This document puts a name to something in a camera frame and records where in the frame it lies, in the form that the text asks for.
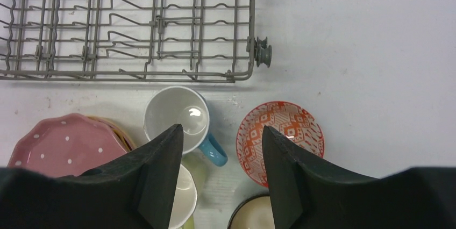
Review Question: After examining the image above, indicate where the orange patterned small bowl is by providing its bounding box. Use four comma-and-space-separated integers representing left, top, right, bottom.
236, 101, 325, 188

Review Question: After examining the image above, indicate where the grey wire dish rack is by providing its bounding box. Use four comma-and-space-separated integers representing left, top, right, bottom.
1, 0, 272, 83

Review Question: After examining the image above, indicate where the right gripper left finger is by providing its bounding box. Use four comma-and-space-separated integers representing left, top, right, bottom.
82, 124, 184, 229

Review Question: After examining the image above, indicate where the yellow green mug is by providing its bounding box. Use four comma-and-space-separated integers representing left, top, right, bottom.
168, 153, 208, 228

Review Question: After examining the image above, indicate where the yellow plate under pink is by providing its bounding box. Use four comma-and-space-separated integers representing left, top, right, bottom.
87, 116, 137, 152

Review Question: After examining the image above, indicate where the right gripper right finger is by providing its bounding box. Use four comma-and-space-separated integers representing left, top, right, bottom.
262, 125, 379, 229

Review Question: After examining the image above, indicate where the dark brown glazed bowl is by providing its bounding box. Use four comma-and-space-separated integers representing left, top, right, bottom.
227, 194, 275, 229

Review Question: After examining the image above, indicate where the pink polka dot plate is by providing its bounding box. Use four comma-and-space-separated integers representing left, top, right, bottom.
8, 113, 128, 177

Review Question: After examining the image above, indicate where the blue handled white mug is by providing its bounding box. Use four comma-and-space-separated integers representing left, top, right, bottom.
143, 85, 228, 167

